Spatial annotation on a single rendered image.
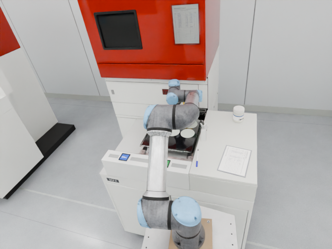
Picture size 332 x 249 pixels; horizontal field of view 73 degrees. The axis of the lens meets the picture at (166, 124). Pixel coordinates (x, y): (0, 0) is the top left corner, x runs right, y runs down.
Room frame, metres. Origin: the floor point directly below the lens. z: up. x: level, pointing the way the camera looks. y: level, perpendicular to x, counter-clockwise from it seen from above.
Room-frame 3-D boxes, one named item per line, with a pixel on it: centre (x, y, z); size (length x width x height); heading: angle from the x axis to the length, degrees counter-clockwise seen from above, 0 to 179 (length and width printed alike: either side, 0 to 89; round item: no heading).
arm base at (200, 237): (0.52, -0.03, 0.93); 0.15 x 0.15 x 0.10
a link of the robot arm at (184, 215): (0.52, -0.03, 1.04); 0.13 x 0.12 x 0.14; 77
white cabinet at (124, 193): (1.14, -0.08, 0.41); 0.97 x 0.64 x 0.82; 68
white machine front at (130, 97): (1.55, 0.05, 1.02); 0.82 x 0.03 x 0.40; 68
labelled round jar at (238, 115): (1.21, -0.49, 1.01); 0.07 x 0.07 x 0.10
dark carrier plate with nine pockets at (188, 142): (1.27, -0.04, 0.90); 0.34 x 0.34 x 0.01; 68
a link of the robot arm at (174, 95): (1.22, -0.08, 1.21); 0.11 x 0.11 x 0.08; 77
